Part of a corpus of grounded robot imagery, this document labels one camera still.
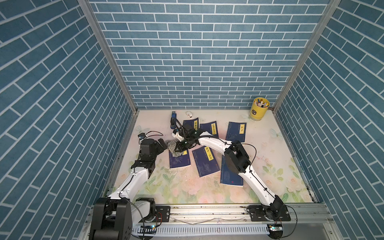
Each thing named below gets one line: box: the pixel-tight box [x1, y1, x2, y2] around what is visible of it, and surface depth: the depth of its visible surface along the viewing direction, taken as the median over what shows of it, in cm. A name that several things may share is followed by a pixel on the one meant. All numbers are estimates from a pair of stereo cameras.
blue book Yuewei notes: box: [199, 121, 219, 139], surface depth 110 cm
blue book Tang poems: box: [192, 145, 221, 178], surface depth 93 cm
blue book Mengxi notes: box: [220, 154, 244, 186], surface depth 86 cm
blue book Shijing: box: [169, 149, 191, 169], surface depth 93 cm
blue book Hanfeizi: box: [182, 117, 199, 131], surface depth 110 cm
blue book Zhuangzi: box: [226, 121, 247, 143], surface depth 107 cm
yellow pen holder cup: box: [248, 97, 270, 121], surface depth 111 cm
